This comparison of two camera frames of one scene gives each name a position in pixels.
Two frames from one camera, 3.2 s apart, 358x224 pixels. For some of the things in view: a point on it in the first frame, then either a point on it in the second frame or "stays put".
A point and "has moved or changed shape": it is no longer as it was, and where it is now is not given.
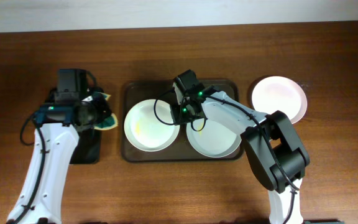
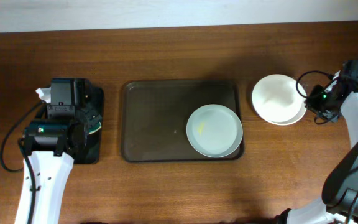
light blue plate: (212, 139) stays put
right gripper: (177, 117) -> (316, 91)
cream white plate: (149, 126) -> (275, 98)
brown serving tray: (133, 90) stays put
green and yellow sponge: (110, 122) has moved or changed shape
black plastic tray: (87, 150) stays put
